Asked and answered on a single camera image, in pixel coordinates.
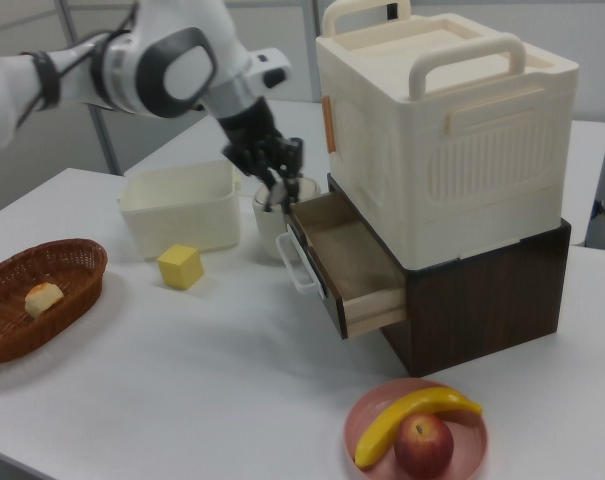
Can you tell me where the open wooden drawer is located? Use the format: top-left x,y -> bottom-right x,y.
286,192 -> 408,341

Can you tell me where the cream plastic storage box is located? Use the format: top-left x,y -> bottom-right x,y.
314,0 -> 581,274

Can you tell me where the yellow foam cube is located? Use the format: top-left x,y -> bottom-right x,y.
156,243 -> 205,291

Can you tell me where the white drawer handle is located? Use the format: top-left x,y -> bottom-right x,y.
275,232 -> 319,292

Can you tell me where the toy bread loaf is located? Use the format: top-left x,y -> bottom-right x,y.
24,281 -> 65,319

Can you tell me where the brown wicker basket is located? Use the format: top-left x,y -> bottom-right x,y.
0,238 -> 108,365

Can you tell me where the cream round pot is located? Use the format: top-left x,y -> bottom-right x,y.
251,177 -> 324,261

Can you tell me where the yellow toy banana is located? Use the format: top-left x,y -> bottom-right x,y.
354,385 -> 483,470

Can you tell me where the white plastic tub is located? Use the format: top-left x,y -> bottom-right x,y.
117,159 -> 243,260

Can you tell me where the beige pot lid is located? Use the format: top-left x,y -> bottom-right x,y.
254,175 -> 323,201

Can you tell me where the pink plate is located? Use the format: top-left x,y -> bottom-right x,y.
344,378 -> 489,480

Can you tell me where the dark wood drawer cabinet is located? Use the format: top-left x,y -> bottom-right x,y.
326,172 -> 572,379

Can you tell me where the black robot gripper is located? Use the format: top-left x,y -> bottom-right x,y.
216,97 -> 306,217

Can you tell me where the red toy apple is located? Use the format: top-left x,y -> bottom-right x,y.
393,412 -> 455,478

